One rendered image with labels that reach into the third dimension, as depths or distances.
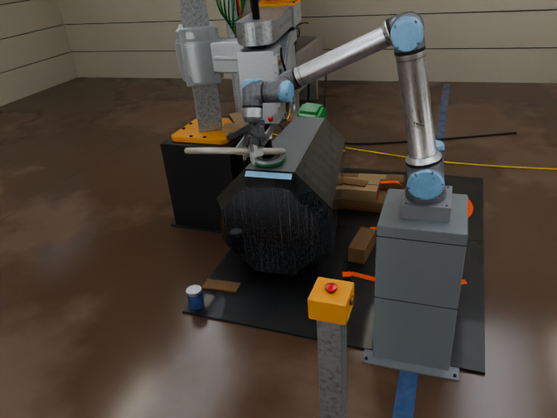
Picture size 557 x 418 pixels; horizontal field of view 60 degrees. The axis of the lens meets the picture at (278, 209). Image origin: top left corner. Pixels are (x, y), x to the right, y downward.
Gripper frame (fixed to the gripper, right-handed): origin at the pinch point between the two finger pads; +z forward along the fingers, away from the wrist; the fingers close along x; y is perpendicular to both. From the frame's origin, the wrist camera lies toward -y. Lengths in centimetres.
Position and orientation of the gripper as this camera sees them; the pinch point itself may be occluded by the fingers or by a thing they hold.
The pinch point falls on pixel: (247, 164)
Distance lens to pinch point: 213.8
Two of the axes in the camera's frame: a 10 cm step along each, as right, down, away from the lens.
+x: -3.2, -1.1, 9.4
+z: -0.1, 9.9, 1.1
